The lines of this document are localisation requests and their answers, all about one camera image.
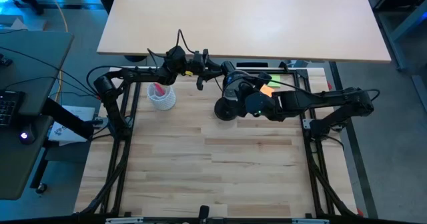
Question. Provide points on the orange sticky note pad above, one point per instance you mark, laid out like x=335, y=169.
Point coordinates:
x=267, y=90

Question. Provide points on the black table-level camera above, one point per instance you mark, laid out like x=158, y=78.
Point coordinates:
x=203, y=214

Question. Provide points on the light wooden desk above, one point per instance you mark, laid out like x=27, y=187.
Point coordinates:
x=233, y=20

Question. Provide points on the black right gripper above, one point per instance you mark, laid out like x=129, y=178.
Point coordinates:
x=250, y=90

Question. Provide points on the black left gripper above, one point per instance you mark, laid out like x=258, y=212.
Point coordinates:
x=198, y=72

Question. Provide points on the pink marker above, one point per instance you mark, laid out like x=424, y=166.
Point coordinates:
x=159, y=90

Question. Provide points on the grey metal shelf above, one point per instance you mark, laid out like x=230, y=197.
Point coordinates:
x=400, y=24

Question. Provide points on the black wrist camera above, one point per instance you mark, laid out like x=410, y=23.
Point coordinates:
x=263, y=77
x=197, y=59

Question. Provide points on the grey side desk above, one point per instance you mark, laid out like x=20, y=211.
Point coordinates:
x=30, y=150

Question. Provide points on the silver mounting plate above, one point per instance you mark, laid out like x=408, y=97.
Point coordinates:
x=310, y=221
x=124, y=220

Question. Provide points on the black keyboard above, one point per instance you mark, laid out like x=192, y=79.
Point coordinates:
x=8, y=107

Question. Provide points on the white textured cup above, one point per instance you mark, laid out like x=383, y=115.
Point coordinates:
x=162, y=99

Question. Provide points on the black computer mouse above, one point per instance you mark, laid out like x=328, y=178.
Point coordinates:
x=26, y=135

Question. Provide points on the black gooseneck desk lamp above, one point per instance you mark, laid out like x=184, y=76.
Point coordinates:
x=227, y=109

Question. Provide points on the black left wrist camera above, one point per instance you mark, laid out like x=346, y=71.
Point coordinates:
x=197, y=59

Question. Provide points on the black desk foot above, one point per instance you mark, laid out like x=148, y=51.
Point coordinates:
x=135, y=58

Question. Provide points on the small black device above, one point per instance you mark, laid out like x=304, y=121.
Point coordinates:
x=5, y=60

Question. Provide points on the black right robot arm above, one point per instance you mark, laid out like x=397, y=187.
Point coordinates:
x=317, y=99

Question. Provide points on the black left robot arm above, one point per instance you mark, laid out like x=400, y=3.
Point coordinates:
x=143, y=74

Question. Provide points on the red clamp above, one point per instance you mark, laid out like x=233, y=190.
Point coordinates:
x=331, y=85
x=360, y=212
x=98, y=97

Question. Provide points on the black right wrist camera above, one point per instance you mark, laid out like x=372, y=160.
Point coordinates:
x=263, y=77

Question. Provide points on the green sticky note pad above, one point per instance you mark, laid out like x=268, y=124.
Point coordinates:
x=275, y=80

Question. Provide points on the white printed paper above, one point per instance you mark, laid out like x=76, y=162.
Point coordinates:
x=83, y=112

